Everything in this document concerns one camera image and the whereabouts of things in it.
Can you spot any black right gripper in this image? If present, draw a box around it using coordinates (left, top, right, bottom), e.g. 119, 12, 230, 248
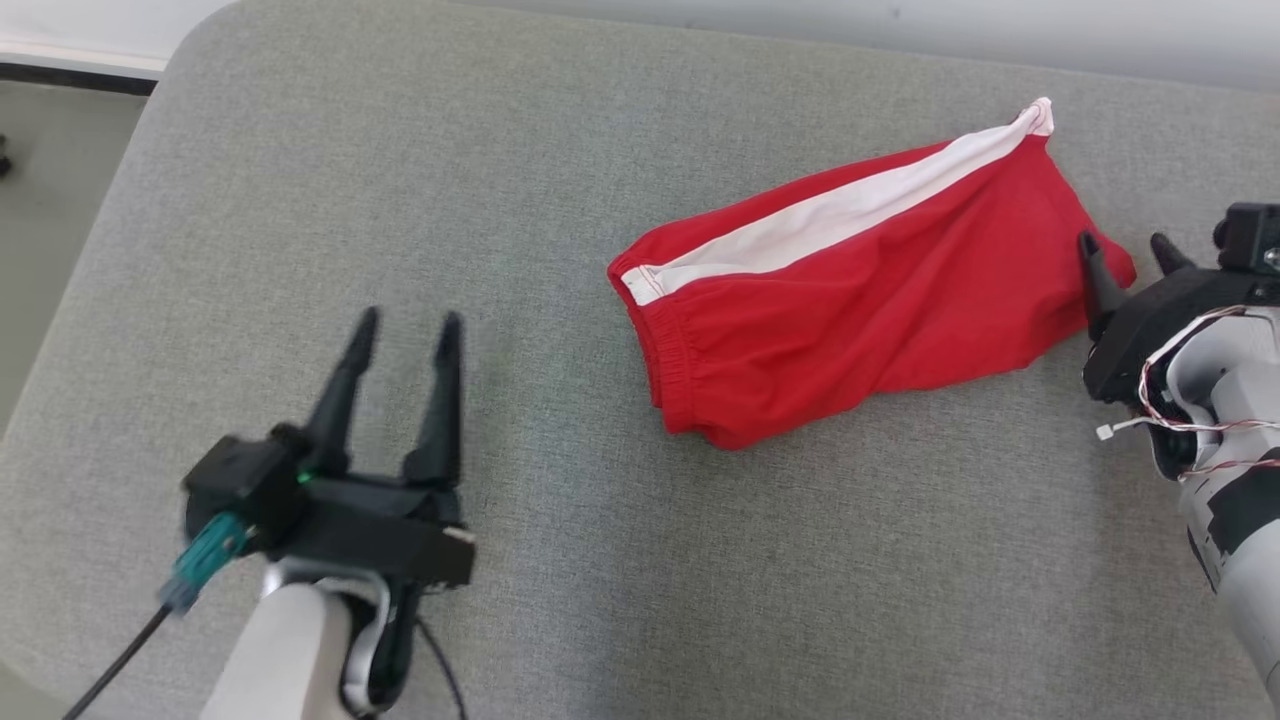
1077, 230, 1280, 406

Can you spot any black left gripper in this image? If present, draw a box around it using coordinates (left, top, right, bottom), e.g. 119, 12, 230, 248
270, 306, 478, 716

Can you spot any red shorts white stripe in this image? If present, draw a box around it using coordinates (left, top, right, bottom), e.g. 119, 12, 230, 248
607, 97, 1138, 451

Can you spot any grey fabric sofa cushion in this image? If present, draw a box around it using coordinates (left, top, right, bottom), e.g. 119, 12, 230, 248
0, 0, 1280, 720

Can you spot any red white wire bundle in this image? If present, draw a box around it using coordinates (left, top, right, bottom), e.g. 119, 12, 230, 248
1097, 305, 1280, 483

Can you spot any teal left camera plug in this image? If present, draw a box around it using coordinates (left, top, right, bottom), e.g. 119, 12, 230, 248
160, 512, 249, 616

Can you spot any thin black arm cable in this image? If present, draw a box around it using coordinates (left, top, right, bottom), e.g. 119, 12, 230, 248
415, 618, 469, 720

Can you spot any thin black plug cable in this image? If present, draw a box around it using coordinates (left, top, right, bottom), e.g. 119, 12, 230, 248
62, 605, 176, 720

